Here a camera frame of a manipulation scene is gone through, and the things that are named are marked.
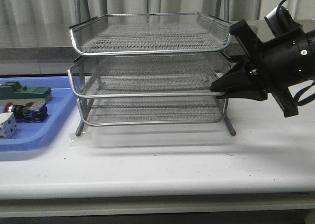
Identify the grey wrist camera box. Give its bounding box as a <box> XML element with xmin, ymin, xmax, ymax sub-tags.
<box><xmin>264</xmin><ymin>6</ymin><xmax>302</xmax><ymax>37</ymax></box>

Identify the red emergency stop push button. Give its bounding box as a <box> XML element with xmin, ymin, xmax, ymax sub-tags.
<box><xmin>3</xmin><ymin>102</ymin><xmax>48</xmax><ymax>123</ymax></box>

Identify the blue plastic tray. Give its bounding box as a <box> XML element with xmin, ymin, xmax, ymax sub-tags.
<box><xmin>0</xmin><ymin>76</ymin><xmax>76</xmax><ymax>152</ymax></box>

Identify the clear tape under rack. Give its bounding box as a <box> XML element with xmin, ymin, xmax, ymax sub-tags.
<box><xmin>69</xmin><ymin>131</ymin><xmax>91</xmax><ymax>147</ymax></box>

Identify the green terminal block component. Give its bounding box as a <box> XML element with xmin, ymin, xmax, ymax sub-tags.
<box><xmin>0</xmin><ymin>81</ymin><xmax>52</xmax><ymax>102</ymax></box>

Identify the grey granite counter ledge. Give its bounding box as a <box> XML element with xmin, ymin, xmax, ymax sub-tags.
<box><xmin>0</xmin><ymin>18</ymin><xmax>315</xmax><ymax>76</ymax></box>

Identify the silver mesh tray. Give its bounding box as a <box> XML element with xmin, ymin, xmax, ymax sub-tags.
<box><xmin>69</xmin><ymin>12</ymin><xmax>231</xmax><ymax>56</ymax></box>
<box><xmin>77</xmin><ymin>96</ymin><xmax>227</xmax><ymax>127</ymax></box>
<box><xmin>67</xmin><ymin>52</ymin><xmax>231</xmax><ymax>98</ymax></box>

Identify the grey pleated curtain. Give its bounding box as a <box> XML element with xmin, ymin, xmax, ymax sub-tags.
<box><xmin>0</xmin><ymin>0</ymin><xmax>315</xmax><ymax>49</ymax></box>

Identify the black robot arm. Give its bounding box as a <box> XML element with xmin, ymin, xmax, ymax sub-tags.
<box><xmin>210</xmin><ymin>20</ymin><xmax>315</xmax><ymax>117</ymax></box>

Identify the silver metal rack frame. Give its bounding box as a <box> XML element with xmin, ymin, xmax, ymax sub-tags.
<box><xmin>68</xmin><ymin>0</ymin><xmax>236</xmax><ymax>136</ymax></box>

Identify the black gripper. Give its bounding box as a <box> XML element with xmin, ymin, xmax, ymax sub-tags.
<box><xmin>210</xmin><ymin>20</ymin><xmax>315</xmax><ymax>117</ymax></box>

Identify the white circuit breaker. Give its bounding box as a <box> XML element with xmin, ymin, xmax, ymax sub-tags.
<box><xmin>0</xmin><ymin>112</ymin><xmax>17</xmax><ymax>139</ymax></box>

